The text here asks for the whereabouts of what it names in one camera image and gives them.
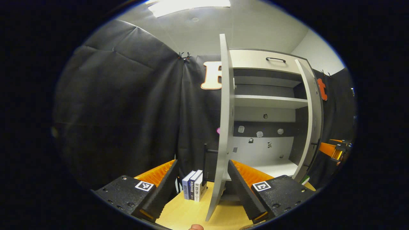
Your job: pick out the narrow white cabinet shelf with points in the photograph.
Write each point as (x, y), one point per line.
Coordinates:
(265, 81)

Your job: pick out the white book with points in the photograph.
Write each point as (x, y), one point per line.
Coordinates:
(198, 191)

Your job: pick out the ceiling light panel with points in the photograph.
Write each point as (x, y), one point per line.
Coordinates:
(188, 6)

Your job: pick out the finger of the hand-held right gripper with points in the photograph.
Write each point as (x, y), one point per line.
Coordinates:
(327, 149)
(336, 141)

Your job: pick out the white cabinet door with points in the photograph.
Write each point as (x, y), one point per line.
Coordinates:
(314, 111)
(225, 111)

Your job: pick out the white cabinet drawer front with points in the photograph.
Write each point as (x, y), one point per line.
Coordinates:
(249, 59)

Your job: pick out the white and grey cabinet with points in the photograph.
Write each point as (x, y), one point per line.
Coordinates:
(265, 150)

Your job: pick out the dark navy book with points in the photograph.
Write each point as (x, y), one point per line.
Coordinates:
(192, 188)

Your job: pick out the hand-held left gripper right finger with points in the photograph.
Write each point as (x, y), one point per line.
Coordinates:
(244, 191)

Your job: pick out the black backdrop cloth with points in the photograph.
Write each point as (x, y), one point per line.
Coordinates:
(111, 111)

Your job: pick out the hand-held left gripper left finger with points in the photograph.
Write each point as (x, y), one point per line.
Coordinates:
(158, 191)

